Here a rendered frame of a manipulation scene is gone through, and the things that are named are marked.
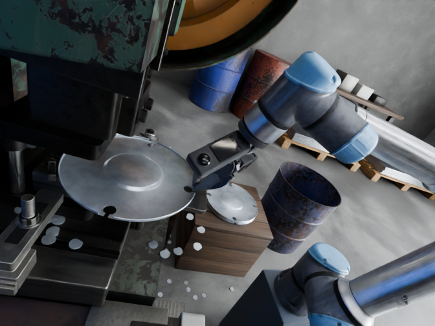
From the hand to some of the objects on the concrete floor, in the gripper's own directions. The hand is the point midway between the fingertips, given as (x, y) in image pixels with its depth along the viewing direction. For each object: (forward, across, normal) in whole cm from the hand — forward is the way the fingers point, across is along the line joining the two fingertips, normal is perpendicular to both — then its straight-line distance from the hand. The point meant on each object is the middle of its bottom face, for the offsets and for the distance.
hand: (195, 185), depth 56 cm
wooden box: (+78, -16, -59) cm, 99 cm away
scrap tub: (+71, -37, -111) cm, 136 cm away
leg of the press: (+80, -14, +46) cm, 93 cm away
